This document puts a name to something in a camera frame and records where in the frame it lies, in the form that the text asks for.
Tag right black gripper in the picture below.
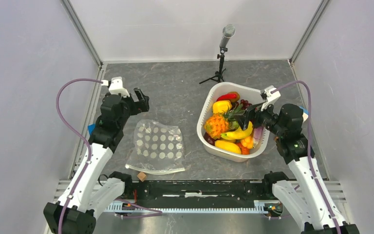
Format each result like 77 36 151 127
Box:
232 98 285 137

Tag purple grape bunch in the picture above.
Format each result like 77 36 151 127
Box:
240 99 252 110

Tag purple eggplant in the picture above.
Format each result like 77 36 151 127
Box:
253 126 263 148

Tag brown kiwi fruit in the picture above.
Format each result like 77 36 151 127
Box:
227 92 240 103

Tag yellow banana bunch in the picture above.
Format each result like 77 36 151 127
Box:
221 121 253 140

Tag red chili pepper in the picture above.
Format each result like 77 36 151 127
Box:
217 94 229 101

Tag clear polka dot zip bag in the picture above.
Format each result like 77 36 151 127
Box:
125 119 186 175

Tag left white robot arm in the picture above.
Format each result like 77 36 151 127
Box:
43 88 150 234

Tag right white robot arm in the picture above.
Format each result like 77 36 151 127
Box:
237 103 359 234

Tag white plastic basket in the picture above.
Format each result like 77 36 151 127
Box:
196 82 270 162

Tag orange bell pepper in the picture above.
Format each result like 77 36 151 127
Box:
240 135 254 149

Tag yellow bell pepper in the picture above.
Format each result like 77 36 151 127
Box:
212 100 232 114

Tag toy pineapple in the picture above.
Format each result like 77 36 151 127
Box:
204 104 244 139

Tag orange carrot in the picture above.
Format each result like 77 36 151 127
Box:
237 143 250 155

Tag yellow mango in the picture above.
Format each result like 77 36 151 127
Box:
215 139 242 154

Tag dark red apple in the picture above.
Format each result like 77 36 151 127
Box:
204 132 215 146

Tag white blue toy block stack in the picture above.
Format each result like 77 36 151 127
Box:
300 106 309 123

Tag blue green toy block stack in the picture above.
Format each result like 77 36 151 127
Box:
87 124 95 135

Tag small wooden cube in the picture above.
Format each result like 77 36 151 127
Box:
137 172 147 182

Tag silver microphone on tripod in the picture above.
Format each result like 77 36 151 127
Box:
199 24 235 84

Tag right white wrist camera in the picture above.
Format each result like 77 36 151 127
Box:
261 85 281 111

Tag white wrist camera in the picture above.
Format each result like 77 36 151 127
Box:
261 85 281 111
101 77 130 98

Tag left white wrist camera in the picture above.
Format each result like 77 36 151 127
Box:
101 77 130 98

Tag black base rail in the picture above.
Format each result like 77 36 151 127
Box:
106 172 285 219

